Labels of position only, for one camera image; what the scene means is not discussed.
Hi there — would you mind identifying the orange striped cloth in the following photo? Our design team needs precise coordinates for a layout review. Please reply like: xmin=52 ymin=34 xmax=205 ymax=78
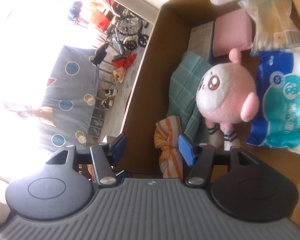
xmin=154 ymin=115 xmax=183 ymax=179

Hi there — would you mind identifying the teal checkered towel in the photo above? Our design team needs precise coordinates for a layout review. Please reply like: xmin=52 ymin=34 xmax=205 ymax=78
xmin=167 ymin=51 xmax=211 ymax=144

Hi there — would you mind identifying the pink round plush toy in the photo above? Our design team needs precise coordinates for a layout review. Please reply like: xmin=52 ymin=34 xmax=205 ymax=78
xmin=196 ymin=49 xmax=260 ymax=151

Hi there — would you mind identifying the blue tissue pack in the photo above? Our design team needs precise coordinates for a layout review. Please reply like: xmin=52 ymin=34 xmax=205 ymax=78
xmin=247 ymin=51 xmax=300 ymax=155

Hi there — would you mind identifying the white blue box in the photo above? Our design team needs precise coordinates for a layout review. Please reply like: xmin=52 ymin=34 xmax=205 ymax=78
xmin=187 ymin=21 xmax=215 ymax=63

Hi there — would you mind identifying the pink sponge cloth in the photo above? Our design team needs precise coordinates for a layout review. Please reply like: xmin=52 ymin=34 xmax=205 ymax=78
xmin=212 ymin=9 xmax=253 ymax=57

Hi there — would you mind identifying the clear bag of cotton pads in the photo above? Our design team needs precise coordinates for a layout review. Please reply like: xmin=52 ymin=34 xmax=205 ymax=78
xmin=238 ymin=0 xmax=300 ymax=56

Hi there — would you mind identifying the brown cardboard box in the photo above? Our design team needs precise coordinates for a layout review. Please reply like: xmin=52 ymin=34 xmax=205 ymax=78
xmin=120 ymin=0 xmax=300 ymax=225

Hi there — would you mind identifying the grey dotted hanging blanket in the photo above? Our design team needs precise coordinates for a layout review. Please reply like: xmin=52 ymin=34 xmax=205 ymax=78
xmin=40 ymin=46 xmax=100 ymax=152

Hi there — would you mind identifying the red plastic basket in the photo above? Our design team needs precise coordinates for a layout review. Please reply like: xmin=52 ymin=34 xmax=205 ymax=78
xmin=89 ymin=2 xmax=115 ymax=31

